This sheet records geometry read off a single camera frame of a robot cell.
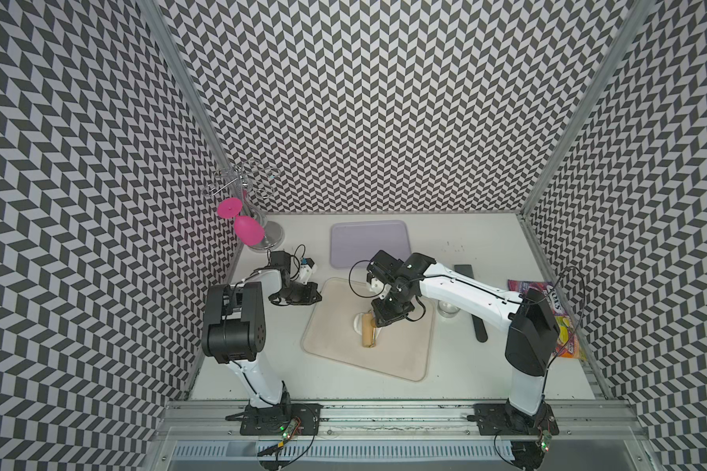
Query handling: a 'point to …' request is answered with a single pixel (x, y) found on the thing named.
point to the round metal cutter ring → (447, 309)
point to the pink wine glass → (247, 228)
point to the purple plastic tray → (353, 244)
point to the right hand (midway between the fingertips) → (384, 326)
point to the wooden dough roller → (367, 334)
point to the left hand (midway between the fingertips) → (316, 299)
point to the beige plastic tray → (402, 347)
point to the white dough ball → (357, 325)
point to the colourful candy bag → (569, 343)
